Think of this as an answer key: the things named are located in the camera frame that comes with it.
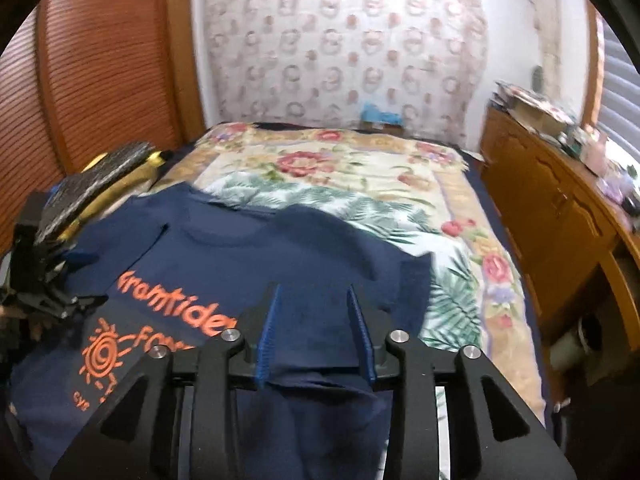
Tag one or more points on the floral blanket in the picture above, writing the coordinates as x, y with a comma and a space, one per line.
350, 160

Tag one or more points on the grey window blind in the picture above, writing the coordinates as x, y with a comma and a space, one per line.
622, 100

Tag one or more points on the navy t-shirt with orange print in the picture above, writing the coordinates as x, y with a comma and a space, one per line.
225, 270

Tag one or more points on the stack of folded blankets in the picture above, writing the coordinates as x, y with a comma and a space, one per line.
145, 180

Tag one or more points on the pink canister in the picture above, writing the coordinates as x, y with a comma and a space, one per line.
595, 152

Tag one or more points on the dark dotted folded cloth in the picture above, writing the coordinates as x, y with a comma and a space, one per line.
100, 175

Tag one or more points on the wooden louvered wardrobe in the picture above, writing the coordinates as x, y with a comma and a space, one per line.
100, 60

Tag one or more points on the flat cardboard box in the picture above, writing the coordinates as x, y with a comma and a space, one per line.
540, 116

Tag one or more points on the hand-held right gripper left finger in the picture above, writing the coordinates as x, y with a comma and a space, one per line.
267, 342

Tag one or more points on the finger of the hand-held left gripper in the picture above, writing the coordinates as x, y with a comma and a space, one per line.
52, 265
70, 305

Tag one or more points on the long wooden dresser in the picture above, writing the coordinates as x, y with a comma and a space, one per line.
540, 200

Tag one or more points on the stack of printed papers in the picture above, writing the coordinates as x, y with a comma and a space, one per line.
515, 92

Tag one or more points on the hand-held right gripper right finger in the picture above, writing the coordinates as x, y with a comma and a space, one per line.
362, 342

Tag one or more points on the light blue bundle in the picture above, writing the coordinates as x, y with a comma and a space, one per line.
380, 112

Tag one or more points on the beige patterned side curtain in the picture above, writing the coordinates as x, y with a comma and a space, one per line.
547, 35

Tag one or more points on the round grey desk fan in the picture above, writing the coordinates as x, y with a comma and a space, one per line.
537, 77

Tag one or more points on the grey tube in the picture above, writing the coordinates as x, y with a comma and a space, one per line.
565, 350

